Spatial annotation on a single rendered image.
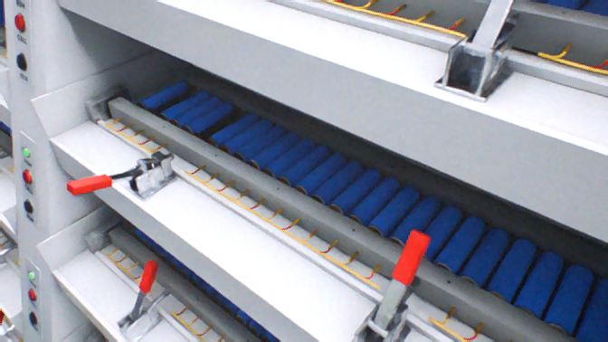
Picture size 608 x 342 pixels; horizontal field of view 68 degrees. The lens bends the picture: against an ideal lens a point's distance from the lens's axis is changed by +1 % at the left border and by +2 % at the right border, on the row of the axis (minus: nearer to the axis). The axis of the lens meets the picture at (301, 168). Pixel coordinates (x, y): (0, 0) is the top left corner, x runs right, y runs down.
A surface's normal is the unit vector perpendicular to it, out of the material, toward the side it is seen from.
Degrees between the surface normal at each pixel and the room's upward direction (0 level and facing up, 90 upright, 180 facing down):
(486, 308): 20
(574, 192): 110
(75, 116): 90
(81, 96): 90
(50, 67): 90
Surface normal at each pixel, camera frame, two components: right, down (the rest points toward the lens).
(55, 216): 0.77, 0.40
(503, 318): -0.01, -0.77
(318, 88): -0.64, 0.50
